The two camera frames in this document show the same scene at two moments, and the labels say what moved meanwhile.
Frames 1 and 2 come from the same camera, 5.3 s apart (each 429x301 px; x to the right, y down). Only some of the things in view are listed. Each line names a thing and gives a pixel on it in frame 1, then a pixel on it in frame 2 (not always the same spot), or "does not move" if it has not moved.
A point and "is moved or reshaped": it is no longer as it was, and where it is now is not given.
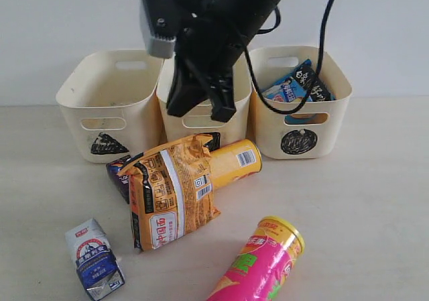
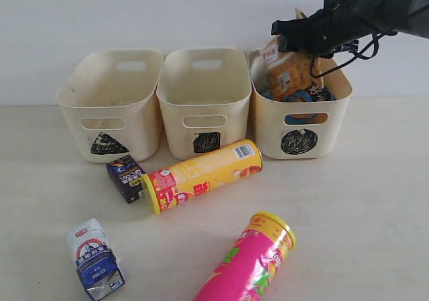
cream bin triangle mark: x=110 y=106 does not move
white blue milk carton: x=98 y=267 does not move
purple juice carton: x=123 y=182 does not move
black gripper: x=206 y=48 to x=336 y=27
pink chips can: x=261 y=269 is moved or reshaped
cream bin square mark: x=198 y=120 does not move
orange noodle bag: x=171 y=192 to x=285 y=71
